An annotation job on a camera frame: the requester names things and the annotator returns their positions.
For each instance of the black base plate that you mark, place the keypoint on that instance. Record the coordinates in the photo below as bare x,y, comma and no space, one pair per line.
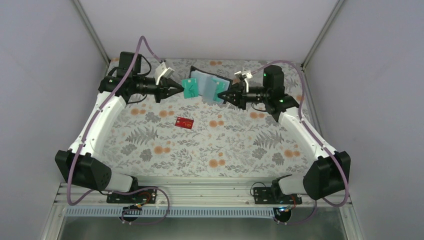
267,196
143,197

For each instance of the aluminium mounting rail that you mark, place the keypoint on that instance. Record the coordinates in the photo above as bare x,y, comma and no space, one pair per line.
187,193

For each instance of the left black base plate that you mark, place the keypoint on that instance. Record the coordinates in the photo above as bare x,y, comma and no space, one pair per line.
143,197

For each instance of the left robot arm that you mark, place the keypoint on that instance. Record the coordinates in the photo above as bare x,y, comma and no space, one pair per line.
83,163

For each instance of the black leather card holder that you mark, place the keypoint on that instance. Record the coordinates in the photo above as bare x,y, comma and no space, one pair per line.
206,84

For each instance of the teal credit card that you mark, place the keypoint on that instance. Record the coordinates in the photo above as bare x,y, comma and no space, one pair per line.
191,88
219,87

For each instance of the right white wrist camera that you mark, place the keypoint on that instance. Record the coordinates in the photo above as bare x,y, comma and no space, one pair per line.
243,75

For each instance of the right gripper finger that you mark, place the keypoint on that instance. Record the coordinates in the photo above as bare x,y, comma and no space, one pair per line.
229,89
228,98

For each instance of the floral table mat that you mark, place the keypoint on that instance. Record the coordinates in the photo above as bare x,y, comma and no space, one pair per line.
224,141

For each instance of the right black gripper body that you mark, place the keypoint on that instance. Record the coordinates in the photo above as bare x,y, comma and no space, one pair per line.
242,96

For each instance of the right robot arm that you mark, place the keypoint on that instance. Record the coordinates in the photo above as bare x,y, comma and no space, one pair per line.
328,170

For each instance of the red credit card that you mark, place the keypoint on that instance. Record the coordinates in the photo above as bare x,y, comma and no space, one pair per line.
185,123

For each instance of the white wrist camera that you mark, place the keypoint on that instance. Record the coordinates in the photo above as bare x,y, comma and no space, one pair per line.
164,70
243,75

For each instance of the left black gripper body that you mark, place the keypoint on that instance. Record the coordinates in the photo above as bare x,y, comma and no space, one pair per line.
162,88

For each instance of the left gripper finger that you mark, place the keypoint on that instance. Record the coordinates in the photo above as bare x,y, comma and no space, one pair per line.
173,91
171,84

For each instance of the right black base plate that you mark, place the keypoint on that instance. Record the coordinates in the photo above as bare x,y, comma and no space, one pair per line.
267,196

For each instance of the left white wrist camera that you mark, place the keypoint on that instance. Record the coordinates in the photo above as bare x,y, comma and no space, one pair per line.
164,70

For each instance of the slotted cable duct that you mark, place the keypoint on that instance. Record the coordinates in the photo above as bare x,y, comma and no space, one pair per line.
173,212

